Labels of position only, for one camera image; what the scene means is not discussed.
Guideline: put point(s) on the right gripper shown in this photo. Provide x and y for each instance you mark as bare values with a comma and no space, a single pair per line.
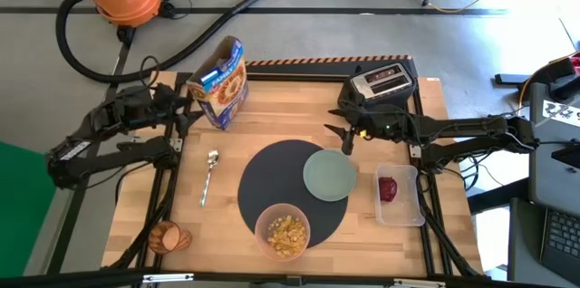
380,126

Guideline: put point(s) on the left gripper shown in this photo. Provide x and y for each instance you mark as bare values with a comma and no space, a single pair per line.
165,102

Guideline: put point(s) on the blue yellow cereal box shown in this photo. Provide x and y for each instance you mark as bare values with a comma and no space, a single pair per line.
222,93

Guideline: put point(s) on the pale green plate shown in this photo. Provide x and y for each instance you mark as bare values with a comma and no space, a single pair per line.
329,175

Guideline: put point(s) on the metal spoon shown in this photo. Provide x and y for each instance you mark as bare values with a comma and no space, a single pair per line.
213,157

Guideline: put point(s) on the red apple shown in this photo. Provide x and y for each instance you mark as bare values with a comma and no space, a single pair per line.
388,189

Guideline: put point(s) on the round dark woven placemat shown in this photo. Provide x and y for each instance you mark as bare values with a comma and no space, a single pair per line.
272,179

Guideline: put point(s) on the clear plastic container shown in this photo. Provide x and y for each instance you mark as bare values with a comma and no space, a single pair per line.
403,208

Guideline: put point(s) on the pink plastic bowl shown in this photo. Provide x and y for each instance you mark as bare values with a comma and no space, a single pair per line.
281,210

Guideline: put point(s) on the amber ribbed glass cup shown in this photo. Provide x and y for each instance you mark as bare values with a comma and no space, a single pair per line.
170,238

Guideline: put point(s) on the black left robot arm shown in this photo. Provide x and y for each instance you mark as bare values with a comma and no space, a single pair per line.
113,161

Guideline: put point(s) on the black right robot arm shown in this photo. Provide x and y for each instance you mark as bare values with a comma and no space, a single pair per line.
462,126

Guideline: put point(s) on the yellow tape tag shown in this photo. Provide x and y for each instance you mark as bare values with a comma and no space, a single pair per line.
362,134

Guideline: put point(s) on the black two-slot toaster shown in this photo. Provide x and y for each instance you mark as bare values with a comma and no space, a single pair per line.
385,79

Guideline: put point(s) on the yellow cereal flakes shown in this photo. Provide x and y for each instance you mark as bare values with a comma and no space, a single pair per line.
286,236

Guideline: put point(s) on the black flat floor bar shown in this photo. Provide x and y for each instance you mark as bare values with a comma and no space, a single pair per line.
512,79

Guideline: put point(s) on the green floor mat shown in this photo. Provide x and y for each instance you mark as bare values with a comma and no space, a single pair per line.
22,211

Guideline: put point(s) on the white printed paper sheet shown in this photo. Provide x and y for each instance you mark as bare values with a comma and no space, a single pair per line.
562,113

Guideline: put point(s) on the grey desk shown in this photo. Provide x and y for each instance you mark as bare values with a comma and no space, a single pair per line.
557,179

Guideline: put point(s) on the black desk device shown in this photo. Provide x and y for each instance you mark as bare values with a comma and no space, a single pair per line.
566,156

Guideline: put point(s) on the dark laptop keyboard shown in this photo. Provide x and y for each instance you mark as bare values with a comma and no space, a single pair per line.
562,242

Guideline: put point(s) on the white metal frame bracket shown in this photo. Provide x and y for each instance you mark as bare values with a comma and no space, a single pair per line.
176,145
416,150

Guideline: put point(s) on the silver frame edge bracket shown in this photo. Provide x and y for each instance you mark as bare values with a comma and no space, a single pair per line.
419,283
167,277

